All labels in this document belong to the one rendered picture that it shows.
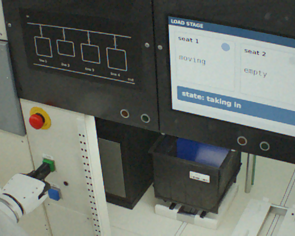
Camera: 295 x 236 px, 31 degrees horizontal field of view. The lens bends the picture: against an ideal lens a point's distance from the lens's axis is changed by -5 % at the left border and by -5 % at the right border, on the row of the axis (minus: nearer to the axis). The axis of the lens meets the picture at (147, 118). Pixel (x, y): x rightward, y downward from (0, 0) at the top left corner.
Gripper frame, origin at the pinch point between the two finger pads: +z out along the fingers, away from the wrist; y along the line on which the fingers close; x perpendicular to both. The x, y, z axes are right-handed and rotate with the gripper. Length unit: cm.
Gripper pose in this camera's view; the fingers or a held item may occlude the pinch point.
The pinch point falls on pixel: (43, 171)
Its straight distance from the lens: 147.8
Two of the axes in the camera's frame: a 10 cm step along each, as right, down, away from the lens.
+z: 4.5, -5.2, 7.3
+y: 8.9, 2.1, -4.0
